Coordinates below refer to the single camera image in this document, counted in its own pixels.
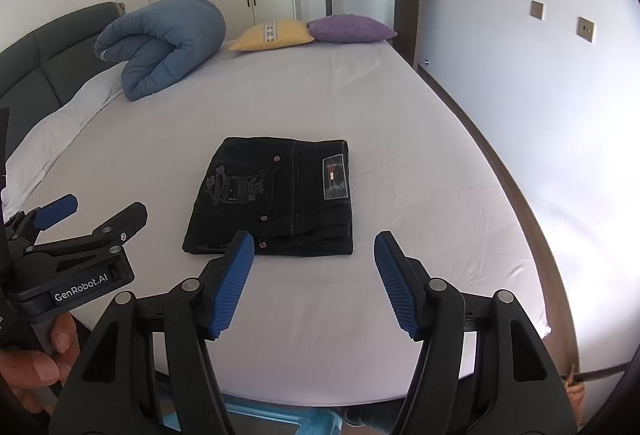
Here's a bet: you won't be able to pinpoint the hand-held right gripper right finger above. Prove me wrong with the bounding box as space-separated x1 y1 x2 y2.
373 230 585 435

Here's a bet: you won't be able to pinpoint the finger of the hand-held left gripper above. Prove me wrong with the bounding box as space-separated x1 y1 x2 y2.
5 194 79 244
27 201 150 267

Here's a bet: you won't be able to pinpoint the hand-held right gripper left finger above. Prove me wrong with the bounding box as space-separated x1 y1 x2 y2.
47 230 256 435

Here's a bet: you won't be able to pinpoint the black pants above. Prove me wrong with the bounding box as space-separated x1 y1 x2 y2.
181 136 355 258

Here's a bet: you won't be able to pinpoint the person's left hand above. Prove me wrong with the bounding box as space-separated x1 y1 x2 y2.
0 314 82 417

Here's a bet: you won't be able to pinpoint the bed with white sheet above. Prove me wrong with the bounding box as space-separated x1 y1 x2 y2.
0 37 554 405

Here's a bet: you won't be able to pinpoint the white pillow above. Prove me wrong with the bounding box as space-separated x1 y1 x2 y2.
0 64 127 209

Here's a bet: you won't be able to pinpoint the blue plastic box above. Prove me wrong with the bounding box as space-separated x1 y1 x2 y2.
164 394 347 435

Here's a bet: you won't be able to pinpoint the dark grey headboard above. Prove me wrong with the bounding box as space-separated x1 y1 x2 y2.
0 1 127 158

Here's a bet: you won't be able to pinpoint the blue rolled duvet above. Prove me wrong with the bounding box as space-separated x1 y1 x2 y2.
93 0 227 102

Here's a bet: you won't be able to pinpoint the yellow cushion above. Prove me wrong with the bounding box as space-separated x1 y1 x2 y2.
228 19 316 53

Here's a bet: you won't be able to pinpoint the purple cushion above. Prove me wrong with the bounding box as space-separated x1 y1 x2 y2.
306 14 399 45

